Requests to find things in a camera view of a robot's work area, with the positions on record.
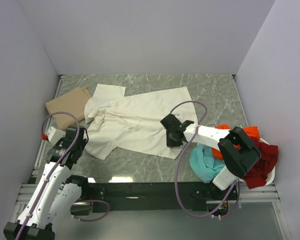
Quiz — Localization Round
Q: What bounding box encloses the cream white t shirt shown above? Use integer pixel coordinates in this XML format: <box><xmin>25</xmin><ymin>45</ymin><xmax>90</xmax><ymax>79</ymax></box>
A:
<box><xmin>84</xmin><ymin>84</ymin><xmax>198</xmax><ymax>160</ymax></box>

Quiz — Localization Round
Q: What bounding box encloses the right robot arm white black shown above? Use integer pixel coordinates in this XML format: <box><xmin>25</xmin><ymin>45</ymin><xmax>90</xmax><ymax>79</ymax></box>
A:
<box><xmin>160</xmin><ymin>113</ymin><xmax>262</xmax><ymax>200</ymax></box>

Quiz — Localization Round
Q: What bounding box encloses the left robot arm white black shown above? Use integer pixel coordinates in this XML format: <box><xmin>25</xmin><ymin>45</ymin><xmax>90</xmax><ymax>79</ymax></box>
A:
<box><xmin>3</xmin><ymin>125</ymin><xmax>90</xmax><ymax>240</ymax></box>

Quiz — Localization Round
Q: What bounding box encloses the teal t shirt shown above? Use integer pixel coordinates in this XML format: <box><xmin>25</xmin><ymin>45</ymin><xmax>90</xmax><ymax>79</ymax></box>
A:
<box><xmin>189</xmin><ymin>144</ymin><xmax>226</xmax><ymax>184</ymax></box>

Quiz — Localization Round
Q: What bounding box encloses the folded tan t shirt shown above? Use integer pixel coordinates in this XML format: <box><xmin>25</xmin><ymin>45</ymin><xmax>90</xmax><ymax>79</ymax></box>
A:
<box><xmin>45</xmin><ymin>87</ymin><xmax>92</xmax><ymax>130</ymax></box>

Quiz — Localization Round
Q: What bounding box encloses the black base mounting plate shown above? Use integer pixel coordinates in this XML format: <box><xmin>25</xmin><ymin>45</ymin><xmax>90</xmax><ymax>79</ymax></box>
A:
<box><xmin>69</xmin><ymin>182</ymin><xmax>238</xmax><ymax>216</ymax></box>

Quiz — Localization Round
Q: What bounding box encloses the orange t shirt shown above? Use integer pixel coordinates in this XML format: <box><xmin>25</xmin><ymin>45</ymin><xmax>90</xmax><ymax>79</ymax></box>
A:
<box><xmin>211</xmin><ymin>124</ymin><xmax>260</xmax><ymax>161</ymax></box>

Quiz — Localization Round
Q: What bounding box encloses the dark red t shirt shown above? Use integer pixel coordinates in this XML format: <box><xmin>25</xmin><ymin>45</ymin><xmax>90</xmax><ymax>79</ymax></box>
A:
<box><xmin>243</xmin><ymin>137</ymin><xmax>279</xmax><ymax>189</ymax></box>

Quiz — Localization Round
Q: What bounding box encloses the white perforated laundry basket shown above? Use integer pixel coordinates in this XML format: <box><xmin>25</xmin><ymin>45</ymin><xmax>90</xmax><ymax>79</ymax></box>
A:
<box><xmin>197</xmin><ymin>139</ymin><xmax>277</xmax><ymax>186</ymax></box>

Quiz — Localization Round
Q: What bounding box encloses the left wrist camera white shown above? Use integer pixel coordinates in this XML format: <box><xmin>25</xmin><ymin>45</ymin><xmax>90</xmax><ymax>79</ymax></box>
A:
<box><xmin>41</xmin><ymin>126</ymin><xmax>66</xmax><ymax>145</ymax></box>

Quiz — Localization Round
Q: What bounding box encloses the aluminium frame rail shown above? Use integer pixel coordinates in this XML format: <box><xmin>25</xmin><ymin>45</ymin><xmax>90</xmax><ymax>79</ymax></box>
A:
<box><xmin>4</xmin><ymin>74</ymin><xmax>293</xmax><ymax>240</ymax></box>

